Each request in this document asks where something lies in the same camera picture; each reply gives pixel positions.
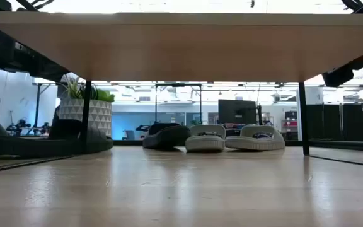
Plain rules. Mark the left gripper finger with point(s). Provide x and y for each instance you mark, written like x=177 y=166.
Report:
x=35 y=67
x=39 y=58

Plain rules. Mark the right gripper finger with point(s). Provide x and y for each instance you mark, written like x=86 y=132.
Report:
x=337 y=80
x=339 y=72

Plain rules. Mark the grey slide sandal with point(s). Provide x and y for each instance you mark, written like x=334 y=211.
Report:
x=205 y=143
x=254 y=143

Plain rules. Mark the wooden shelf with black legs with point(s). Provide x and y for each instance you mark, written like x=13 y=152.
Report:
x=181 y=47

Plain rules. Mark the background black robot arm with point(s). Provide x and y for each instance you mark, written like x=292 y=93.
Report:
x=19 y=124
x=43 y=128

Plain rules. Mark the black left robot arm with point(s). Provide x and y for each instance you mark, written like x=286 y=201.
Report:
x=31 y=4

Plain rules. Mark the black stand pole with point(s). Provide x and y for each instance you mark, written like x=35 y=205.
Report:
x=38 y=104

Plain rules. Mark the black partition panel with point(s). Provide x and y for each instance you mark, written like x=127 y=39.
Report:
x=317 y=121
x=354 y=121

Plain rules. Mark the red and white cart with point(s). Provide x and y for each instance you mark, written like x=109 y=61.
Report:
x=290 y=123

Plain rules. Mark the green succulent in white pot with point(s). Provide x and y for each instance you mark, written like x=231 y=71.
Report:
x=101 y=115

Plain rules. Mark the black monitor on stand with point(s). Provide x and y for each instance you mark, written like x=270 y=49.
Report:
x=236 y=112

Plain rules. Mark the black aluminium table frame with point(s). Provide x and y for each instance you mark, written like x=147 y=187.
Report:
x=345 y=146

